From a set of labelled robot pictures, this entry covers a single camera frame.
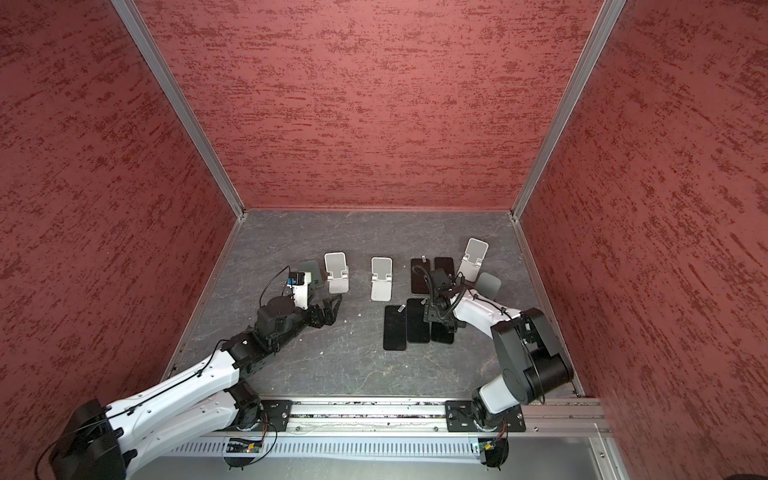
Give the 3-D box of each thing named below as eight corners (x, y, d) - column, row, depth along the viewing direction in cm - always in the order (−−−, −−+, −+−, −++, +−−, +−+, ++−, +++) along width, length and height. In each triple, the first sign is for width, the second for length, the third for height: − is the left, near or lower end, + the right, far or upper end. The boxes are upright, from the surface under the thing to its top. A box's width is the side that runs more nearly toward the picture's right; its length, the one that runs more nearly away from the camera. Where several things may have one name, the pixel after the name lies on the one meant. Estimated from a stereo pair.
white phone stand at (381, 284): (372, 301, 98) (370, 283, 88) (373, 276, 104) (371, 257, 95) (392, 301, 98) (392, 283, 88) (392, 276, 104) (392, 257, 95)
